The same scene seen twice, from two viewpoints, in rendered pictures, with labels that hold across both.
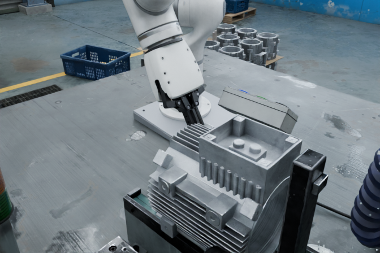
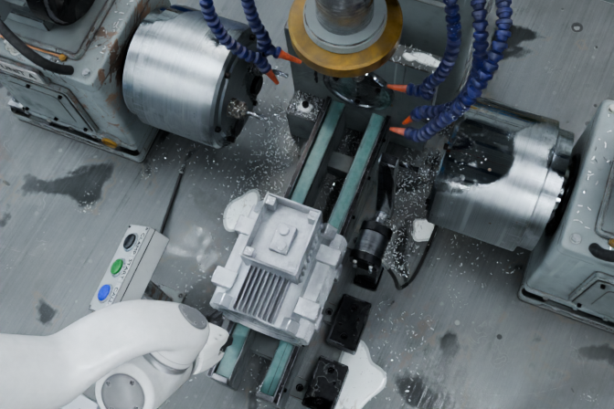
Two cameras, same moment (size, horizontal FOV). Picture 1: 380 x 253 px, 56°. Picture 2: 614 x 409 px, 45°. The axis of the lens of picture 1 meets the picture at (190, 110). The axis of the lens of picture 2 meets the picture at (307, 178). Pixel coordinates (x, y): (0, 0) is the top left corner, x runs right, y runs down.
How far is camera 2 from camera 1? 1.06 m
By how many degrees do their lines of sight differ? 68
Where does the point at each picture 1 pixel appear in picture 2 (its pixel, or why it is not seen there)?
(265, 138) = (257, 227)
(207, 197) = (319, 271)
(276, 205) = not seen: hidden behind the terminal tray
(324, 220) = (185, 214)
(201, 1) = not seen: outside the picture
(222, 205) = (331, 253)
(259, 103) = (139, 263)
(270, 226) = not seen: hidden behind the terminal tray
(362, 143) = (16, 178)
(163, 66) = (212, 340)
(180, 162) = (289, 307)
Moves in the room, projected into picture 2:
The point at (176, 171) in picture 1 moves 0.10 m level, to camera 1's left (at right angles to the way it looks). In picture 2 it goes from (302, 306) to (324, 362)
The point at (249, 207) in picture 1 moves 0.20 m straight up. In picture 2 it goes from (331, 231) to (325, 190)
